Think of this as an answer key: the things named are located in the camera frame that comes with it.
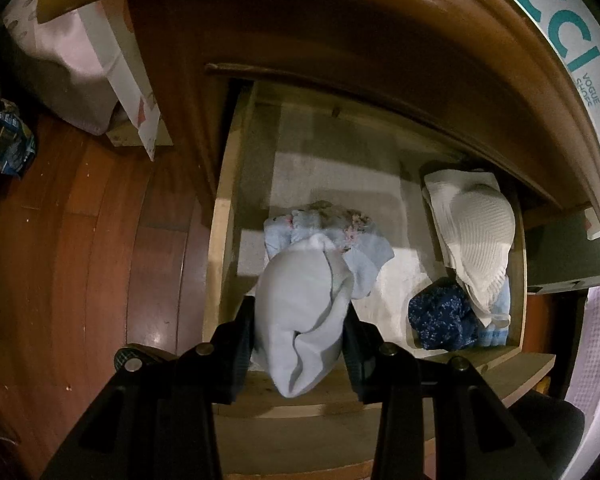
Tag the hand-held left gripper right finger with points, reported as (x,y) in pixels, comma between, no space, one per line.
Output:
(355,365)

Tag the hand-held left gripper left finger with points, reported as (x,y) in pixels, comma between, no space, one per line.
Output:
(237,355)

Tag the pale grey underwear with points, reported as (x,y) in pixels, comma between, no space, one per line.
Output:
(300,310)

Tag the dark blue floral underwear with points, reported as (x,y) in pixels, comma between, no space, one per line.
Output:
(440,315)

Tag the floral light blue underwear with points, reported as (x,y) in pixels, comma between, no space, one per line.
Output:
(365,255)

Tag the white lace bra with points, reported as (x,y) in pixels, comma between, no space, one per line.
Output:
(485,230)

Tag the white garment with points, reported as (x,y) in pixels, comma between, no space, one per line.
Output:
(440,180)

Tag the wooden drawer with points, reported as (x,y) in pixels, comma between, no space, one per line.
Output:
(330,160)

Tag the dark checked cloth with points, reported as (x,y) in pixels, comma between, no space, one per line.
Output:
(152,355)

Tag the black cloth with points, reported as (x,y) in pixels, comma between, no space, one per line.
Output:
(555,430)

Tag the white printed carton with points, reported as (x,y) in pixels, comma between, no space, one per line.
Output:
(130,95)

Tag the blue plaid fabric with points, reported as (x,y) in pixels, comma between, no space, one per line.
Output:
(10,145)

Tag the pink printed pillow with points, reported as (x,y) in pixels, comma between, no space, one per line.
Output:
(65,70)

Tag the wooden nightstand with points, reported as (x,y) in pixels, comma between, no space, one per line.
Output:
(330,20)

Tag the white box with teal letters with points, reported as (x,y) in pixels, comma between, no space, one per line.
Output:
(595,20)

